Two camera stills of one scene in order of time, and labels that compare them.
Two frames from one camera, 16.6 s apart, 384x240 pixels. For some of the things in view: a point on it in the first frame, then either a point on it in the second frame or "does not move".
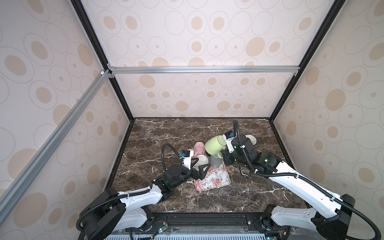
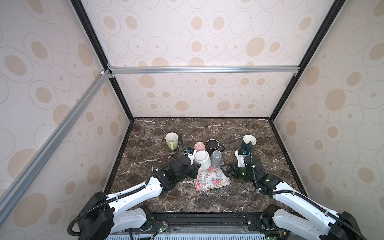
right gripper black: x=226 y=158 → x=230 y=167
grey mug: x=215 y=162 does not move
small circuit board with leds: x=164 y=227 does not move
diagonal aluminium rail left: x=19 y=183 does not move
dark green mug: x=252 y=138 does not move
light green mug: x=215 y=146 → x=172 y=140
